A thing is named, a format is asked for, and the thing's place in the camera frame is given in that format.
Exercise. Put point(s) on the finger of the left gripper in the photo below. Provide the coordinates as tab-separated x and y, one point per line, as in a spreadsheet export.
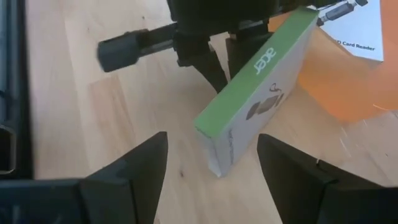
205	68
242	53

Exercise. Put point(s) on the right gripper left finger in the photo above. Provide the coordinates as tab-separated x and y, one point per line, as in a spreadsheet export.
130	186

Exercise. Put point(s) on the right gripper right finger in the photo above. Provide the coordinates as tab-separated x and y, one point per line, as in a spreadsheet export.
311	193

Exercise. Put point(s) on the orange plastic sheet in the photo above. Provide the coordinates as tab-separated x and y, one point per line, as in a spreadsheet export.
342	87

